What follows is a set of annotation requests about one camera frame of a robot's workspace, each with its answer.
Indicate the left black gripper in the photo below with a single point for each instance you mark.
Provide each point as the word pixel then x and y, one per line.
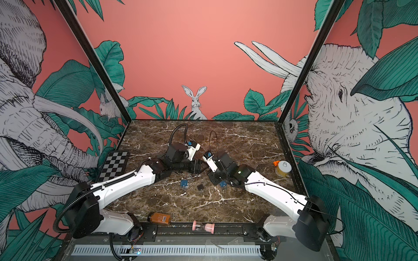
pixel 195 171

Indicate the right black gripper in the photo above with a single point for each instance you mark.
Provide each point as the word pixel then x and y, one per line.
pixel 213 176

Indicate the blue padlock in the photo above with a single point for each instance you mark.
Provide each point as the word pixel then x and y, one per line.
pixel 223 184
pixel 184 184

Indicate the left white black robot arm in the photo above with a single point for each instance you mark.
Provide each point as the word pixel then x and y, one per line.
pixel 85 213

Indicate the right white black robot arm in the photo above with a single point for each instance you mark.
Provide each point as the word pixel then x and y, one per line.
pixel 310 220

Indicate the pink hourglass timer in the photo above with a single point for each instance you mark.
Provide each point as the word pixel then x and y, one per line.
pixel 197 226

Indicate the amber brown bottle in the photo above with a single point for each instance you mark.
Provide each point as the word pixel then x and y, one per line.
pixel 159 218

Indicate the black white checkerboard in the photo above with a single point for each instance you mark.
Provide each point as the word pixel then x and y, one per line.
pixel 114 165

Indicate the white perforated strip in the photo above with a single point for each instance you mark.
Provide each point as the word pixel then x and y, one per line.
pixel 168 250

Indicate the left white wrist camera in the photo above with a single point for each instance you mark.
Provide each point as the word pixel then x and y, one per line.
pixel 192 148

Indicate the black mounting rail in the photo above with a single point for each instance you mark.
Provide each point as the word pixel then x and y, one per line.
pixel 196 233

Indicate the left black frame post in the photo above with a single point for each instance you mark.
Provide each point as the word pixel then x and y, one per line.
pixel 70 18

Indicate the black frame post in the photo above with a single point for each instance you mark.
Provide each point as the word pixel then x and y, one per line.
pixel 328 22
pixel 70 18

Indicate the right black frame post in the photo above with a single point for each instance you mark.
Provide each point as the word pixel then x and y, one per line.
pixel 328 22

